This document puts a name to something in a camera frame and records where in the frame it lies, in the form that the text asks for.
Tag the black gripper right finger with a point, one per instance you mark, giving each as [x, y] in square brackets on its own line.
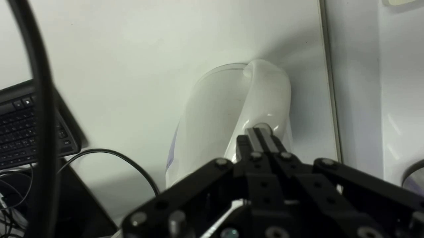
[336, 189]

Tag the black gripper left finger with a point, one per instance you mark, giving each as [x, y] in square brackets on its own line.
[199, 189]

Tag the white electric kettle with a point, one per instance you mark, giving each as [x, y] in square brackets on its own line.
[212, 119]

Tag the white mini fridge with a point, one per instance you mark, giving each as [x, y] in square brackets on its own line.
[379, 87]

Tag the black keyboard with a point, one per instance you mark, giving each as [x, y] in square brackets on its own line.
[20, 127]

